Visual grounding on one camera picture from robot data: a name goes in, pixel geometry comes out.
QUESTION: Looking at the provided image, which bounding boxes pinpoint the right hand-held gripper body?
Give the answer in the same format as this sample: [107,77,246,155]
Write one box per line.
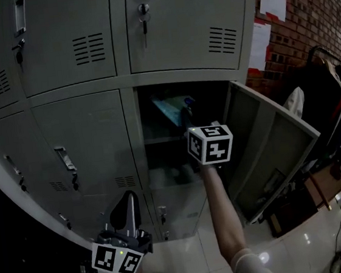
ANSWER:
[179,106,238,175]

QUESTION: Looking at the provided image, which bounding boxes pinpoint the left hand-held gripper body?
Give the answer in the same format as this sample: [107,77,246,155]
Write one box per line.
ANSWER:
[87,224,158,273]

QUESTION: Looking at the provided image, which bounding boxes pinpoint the light blue item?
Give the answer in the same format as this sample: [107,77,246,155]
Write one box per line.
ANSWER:
[149,89,195,130]

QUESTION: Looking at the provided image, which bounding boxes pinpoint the grey metal locker cabinet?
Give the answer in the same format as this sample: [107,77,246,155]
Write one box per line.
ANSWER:
[0,0,284,264]

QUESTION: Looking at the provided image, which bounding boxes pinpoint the person's right forearm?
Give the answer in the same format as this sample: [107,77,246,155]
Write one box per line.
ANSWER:
[199,159,255,267]

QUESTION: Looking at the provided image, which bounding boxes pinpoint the grey locker door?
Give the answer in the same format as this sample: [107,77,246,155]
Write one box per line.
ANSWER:
[214,71,331,227]

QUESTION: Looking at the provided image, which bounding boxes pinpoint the beige hanging coat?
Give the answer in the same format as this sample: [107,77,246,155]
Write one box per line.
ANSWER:
[280,85,308,121]

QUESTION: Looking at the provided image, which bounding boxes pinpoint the black low cart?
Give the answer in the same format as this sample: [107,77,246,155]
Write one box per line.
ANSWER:
[263,195,323,239]

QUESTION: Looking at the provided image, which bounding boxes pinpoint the brown wooden box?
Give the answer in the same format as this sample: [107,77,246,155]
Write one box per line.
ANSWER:
[301,161,341,213]

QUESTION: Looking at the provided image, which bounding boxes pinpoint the person's beige sleeve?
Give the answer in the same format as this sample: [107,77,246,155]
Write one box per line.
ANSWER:
[228,244,279,273]

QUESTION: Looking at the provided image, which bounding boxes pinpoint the row of hanging clothes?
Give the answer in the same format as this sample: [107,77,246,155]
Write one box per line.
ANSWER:
[295,49,341,164]

